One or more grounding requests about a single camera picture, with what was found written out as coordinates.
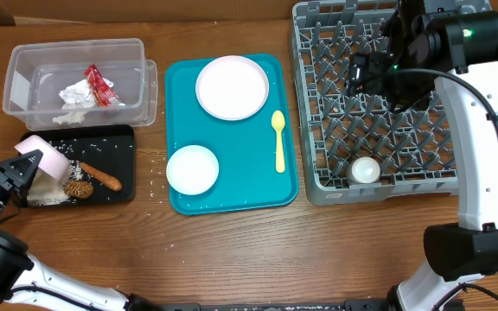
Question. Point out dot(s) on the brown food scrap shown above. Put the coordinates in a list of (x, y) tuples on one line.
[(79, 189)]

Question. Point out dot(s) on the yellow plastic spoon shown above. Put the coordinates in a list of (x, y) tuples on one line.
[(278, 124)]

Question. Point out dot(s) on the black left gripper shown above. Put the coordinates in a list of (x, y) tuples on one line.
[(3, 174)]

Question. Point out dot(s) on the cream plastic cup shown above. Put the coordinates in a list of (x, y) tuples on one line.
[(364, 170)]

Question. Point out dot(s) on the white rice pile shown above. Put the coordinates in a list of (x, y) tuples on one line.
[(47, 191)]

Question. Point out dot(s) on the pink plate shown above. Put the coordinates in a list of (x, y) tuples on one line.
[(232, 88)]

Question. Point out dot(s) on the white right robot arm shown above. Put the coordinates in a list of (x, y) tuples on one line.
[(436, 48)]

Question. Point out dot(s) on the black tray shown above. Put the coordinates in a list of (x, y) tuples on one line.
[(109, 148)]

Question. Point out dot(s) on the teal serving tray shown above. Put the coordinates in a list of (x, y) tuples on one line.
[(245, 150)]

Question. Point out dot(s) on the white bowl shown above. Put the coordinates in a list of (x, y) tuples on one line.
[(192, 170)]

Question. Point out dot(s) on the clear plastic bin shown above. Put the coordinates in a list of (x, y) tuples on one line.
[(38, 72)]

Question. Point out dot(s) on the red snack wrapper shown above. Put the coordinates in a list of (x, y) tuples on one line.
[(103, 93)]

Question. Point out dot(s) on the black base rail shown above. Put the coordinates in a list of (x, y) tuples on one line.
[(348, 305)]

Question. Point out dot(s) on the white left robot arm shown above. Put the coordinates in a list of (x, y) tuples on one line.
[(23, 278)]

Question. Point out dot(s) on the orange carrot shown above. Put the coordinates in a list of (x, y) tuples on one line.
[(108, 180)]

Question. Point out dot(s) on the white napkin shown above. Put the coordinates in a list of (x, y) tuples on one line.
[(76, 96)]

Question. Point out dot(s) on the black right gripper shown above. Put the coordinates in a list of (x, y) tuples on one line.
[(371, 64)]

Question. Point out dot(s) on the pink bowl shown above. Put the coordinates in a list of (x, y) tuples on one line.
[(53, 162)]

